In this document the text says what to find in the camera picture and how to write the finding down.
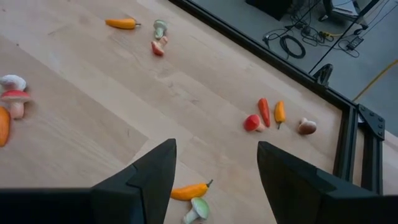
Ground black floor box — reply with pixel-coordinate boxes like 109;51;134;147
245;0;294;21

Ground black aluminium table frame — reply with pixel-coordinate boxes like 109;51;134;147
167;0;386;196

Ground white-capped toy mushroom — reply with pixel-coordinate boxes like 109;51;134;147
0;74;28;93

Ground black power adapter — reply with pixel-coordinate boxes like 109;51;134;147
346;35;364;51

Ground orange toy chili pepper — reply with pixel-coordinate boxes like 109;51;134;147
274;100;287;130
104;17;142;30
170;179;214;202
0;106;12;148

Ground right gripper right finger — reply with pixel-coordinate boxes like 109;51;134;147
257;141;398;224

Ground long yellow cable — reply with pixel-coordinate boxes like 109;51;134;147
352;58;398;103

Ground long black cable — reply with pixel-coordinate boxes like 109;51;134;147
309;0;381;73

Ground black triangular frame bracket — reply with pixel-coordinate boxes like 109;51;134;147
312;63;334;86

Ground red toy chili pepper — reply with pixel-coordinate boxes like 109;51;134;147
257;98;271;128

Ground coiled black cable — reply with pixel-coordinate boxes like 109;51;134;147
262;29;307;60

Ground tangled black floor cables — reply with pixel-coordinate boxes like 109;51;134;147
297;17;361;58

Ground brown-capped toy mushroom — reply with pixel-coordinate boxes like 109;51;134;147
297;117;318;136

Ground green-capped toy mushroom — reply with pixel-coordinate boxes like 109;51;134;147
182;197;211;224
152;19;169;40

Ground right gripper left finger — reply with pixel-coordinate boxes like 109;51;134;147
90;139;177;224

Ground grey floor stand base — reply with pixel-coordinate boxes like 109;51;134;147
318;0;380;30

